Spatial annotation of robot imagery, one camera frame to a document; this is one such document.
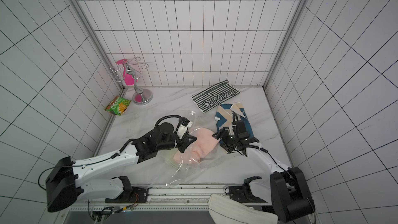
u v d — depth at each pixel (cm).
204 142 85
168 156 79
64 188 38
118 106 100
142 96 113
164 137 56
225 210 69
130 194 66
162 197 73
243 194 72
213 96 111
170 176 73
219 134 78
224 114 103
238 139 67
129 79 105
